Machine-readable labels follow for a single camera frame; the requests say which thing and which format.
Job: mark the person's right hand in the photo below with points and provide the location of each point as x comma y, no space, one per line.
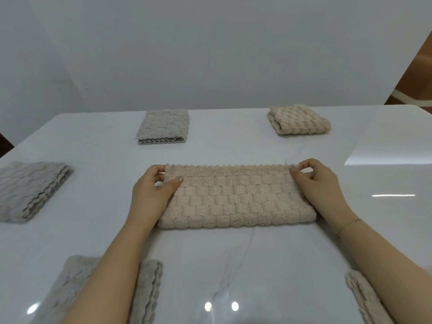
324,192

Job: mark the person's left hand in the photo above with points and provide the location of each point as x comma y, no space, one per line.
148,202

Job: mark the person's left forearm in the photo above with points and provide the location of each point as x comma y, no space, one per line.
111,280

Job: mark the dark brown wooden door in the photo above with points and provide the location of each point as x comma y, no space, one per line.
5,146

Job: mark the beige fluffy towel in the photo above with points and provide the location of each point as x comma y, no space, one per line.
300,119
364,296
236,199

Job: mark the person's right forearm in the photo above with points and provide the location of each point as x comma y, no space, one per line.
388,273

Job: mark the white glossy table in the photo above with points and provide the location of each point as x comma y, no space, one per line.
253,266

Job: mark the taupe fluffy towel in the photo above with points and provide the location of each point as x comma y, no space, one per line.
163,124
27,188

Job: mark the blue-grey fluffy towel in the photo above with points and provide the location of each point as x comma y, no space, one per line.
67,283

